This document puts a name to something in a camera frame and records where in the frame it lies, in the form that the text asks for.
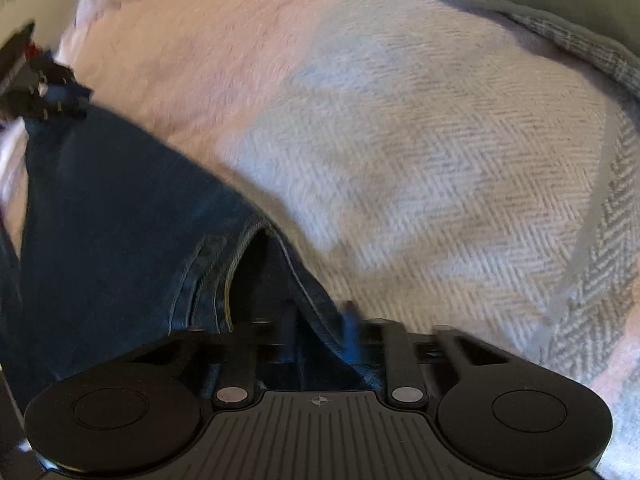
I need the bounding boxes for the grey pillow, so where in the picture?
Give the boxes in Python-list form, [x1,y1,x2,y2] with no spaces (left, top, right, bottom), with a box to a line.
[425,0,640,111]

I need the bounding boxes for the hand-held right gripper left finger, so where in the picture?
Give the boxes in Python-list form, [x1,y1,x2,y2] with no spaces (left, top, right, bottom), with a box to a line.
[125,300,303,407]

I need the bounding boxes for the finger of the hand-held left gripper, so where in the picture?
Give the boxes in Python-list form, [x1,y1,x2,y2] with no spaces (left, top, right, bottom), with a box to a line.
[30,50,93,98]
[0,87,87,122]

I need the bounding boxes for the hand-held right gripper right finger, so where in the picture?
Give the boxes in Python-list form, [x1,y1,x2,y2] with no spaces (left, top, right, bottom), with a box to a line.
[340,300,526,407]

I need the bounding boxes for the blue denim jeans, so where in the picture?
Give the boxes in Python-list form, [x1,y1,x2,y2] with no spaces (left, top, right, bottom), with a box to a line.
[0,105,381,401]

